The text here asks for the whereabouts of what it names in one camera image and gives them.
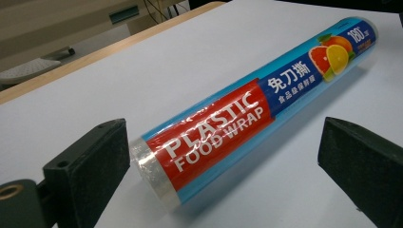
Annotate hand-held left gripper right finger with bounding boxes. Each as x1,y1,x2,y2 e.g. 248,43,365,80
317,116,403,228

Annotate black cables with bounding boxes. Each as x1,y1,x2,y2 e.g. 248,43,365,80
142,0,191,25

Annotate grey office chair seat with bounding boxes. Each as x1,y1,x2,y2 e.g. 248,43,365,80
0,46,76,87

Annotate blue red plastic wrap roll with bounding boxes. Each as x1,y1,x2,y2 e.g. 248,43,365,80
129,16,380,212

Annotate beige desk with green handle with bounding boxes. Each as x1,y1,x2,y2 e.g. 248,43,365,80
0,0,191,63

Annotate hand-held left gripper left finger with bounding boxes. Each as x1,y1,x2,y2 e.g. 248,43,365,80
42,118,131,228

